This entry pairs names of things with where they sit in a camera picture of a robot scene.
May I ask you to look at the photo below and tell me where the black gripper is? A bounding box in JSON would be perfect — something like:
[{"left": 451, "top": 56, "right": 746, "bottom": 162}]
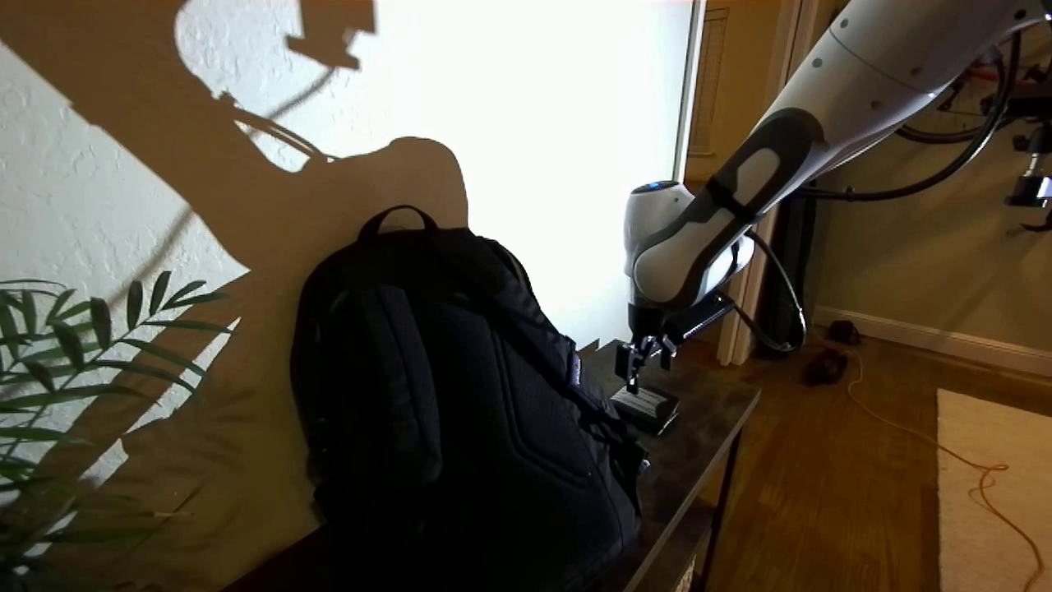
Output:
[{"left": 614, "top": 299, "right": 688, "bottom": 393}]

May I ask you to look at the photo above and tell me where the small black box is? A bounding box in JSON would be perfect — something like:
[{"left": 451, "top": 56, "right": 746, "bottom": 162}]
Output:
[{"left": 609, "top": 383, "right": 682, "bottom": 440}]

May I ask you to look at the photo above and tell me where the black backpack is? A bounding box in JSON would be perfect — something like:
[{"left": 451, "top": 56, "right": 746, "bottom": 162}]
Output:
[{"left": 287, "top": 200, "right": 657, "bottom": 592}]

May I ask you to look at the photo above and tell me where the dark wooden table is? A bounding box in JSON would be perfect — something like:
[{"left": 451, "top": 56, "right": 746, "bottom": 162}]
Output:
[{"left": 610, "top": 387, "right": 767, "bottom": 592}]

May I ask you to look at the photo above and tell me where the small black floor object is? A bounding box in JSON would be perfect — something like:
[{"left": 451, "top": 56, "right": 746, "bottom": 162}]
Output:
[
  {"left": 820, "top": 315, "right": 865, "bottom": 349},
  {"left": 801, "top": 344, "right": 854, "bottom": 391}
]

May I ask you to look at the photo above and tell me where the white baseboard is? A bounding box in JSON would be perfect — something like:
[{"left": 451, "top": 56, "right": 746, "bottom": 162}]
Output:
[{"left": 812, "top": 301, "right": 1052, "bottom": 382}]

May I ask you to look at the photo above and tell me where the beige floor rug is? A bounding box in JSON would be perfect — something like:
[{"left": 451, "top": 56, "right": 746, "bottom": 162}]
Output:
[{"left": 934, "top": 383, "right": 1052, "bottom": 592}]

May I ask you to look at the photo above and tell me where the black metal fixture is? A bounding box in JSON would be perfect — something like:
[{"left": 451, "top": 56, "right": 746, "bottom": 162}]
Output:
[{"left": 1002, "top": 118, "right": 1052, "bottom": 238}]

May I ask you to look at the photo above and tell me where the green leafy plant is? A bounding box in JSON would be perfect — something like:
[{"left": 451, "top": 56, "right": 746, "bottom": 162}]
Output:
[{"left": 0, "top": 267, "right": 240, "bottom": 571}]

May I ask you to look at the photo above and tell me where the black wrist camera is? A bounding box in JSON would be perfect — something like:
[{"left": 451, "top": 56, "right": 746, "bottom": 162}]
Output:
[{"left": 661, "top": 292, "right": 736, "bottom": 341}]

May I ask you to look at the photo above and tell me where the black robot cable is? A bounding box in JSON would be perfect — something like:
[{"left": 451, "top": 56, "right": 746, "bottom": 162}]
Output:
[{"left": 716, "top": 29, "right": 1029, "bottom": 360}]

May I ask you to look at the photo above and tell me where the black upright post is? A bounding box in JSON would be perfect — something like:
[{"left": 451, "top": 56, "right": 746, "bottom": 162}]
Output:
[{"left": 767, "top": 184, "right": 820, "bottom": 357}]

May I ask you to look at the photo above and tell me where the white door frame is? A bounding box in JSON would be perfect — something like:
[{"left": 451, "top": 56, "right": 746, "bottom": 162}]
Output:
[{"left": 655, "top": 0, "right": 809, "bottom": 372}]

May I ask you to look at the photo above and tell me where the orange floor cable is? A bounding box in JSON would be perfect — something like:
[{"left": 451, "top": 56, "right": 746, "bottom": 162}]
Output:
[{"left": 840, "top": 365, "right": 1049, "bottom": 592}]

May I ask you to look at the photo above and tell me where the bicycle with red frame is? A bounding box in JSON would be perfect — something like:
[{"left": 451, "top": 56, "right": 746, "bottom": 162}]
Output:
[{"left": 889, "top": 29, "right": 1052, "bottom": 148}]

